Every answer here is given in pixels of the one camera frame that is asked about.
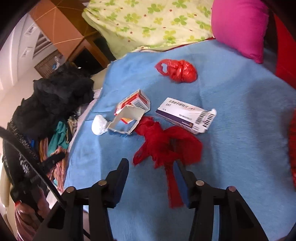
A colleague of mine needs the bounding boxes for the red plastic mesh basket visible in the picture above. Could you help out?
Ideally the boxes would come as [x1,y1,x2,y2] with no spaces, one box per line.
[288,113,296,187]

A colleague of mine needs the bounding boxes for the small knotted red plastic bag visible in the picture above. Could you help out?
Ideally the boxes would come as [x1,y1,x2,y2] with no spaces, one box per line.
[155,59,198,83]

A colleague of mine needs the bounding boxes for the large red plastic bag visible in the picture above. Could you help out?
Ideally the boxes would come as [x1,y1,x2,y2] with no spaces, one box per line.
[133,116,203,208]

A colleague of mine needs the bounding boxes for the green clover patterned quilt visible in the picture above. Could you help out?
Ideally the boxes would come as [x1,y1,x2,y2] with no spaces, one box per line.
[82,0,213,59]

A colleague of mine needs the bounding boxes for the pink pillow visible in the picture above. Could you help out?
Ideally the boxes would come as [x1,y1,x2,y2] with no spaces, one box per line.
[211,0,269,64]

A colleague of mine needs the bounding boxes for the red Nilrich paper bag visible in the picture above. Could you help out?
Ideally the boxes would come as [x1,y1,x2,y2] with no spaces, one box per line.
[273,14,296,89]

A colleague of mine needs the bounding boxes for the black clothing pile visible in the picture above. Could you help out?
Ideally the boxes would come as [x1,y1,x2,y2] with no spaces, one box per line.
[7,63,94,189]

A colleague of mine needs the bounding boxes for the red white medicine box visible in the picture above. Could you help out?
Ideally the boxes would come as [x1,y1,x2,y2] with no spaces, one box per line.
[108,89,151,135]

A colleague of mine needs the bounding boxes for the blue towel bed cover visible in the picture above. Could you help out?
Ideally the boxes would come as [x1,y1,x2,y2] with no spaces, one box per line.
[65,40,295,240]

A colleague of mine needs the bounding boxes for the purple white medicine box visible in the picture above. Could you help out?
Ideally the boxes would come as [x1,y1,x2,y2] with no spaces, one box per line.
[156,97,217,135]

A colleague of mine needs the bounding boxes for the white paper ball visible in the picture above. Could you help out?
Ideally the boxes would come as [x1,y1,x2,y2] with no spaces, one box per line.
[91,114,109,136]

